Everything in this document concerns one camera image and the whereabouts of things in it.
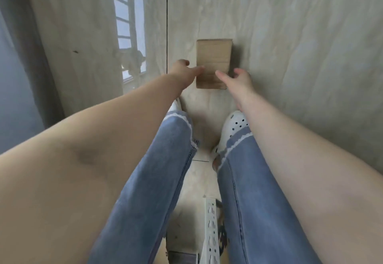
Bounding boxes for white perforated clog shoe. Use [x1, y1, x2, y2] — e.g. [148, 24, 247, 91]
[166, 98, 184, 115]
[213, 110, 252, 155]

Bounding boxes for person's left hand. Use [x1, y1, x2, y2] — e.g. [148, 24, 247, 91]
[168, 59, 206, 92]

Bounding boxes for person's right forearm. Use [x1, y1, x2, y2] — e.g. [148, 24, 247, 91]
[235, 91, 383, 264]

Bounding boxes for blue jeans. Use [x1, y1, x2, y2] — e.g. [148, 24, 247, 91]
[88, 109, 323, 264]

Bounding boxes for person's right hand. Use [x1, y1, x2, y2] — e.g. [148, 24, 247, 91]
[215, 67, 256, 101]

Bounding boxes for person's left forearm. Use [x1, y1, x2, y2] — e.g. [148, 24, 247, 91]
[0, 73, 184, 264]

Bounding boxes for white power strip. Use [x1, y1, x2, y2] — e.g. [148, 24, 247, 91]
[199, 197, 224, 264]

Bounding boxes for brown wooden block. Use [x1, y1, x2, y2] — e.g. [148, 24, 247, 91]
[196, 39, 233, 90]

